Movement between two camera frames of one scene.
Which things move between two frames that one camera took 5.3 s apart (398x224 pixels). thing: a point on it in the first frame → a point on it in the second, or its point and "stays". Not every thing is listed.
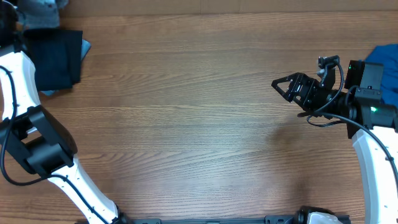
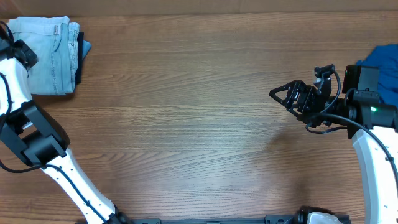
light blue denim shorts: [38, 14] → [53, 42]
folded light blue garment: [85, 48] stays
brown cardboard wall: [134, 8] stays
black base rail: [268, 219] stays
